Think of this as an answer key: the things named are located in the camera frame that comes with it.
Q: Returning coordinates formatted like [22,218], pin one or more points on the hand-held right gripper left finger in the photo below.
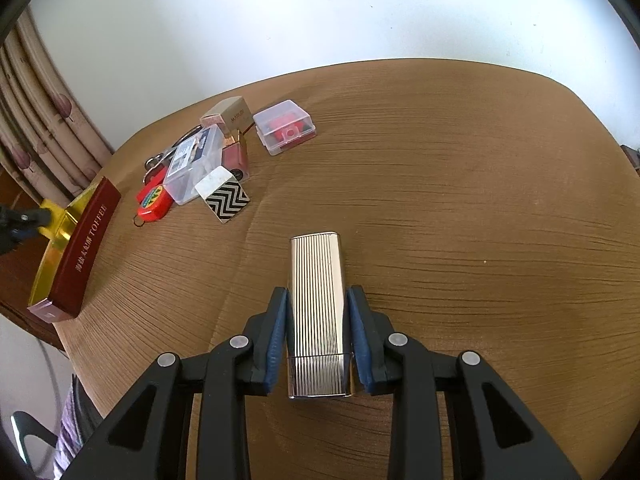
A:
[277,340]

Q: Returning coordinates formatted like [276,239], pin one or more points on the small red yellow striped box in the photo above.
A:
[227,200]

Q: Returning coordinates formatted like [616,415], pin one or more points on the beige patterned curtain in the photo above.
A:
[45,110]

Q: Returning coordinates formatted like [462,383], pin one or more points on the red and gold tin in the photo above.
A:
[85,250]

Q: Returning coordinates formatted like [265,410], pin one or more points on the person's purple clothing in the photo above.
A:
[75,435]

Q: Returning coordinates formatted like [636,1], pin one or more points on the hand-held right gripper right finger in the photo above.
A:
[357,340]

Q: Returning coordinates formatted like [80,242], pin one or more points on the dark teal object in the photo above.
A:
[30,435]

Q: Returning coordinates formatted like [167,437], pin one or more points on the beige cardboard box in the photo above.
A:
[232,112]

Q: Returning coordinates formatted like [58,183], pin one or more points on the silver ribbed metal case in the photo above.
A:
[317,300]

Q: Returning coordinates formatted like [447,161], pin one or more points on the dark brown object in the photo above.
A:
[631,160]

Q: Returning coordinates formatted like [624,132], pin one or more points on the clear plastic box with label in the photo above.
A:
[192,160]

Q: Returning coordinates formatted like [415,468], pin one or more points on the clear box with red contents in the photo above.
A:
[285,125]

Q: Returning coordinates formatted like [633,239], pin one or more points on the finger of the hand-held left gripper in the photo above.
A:
[20,217]

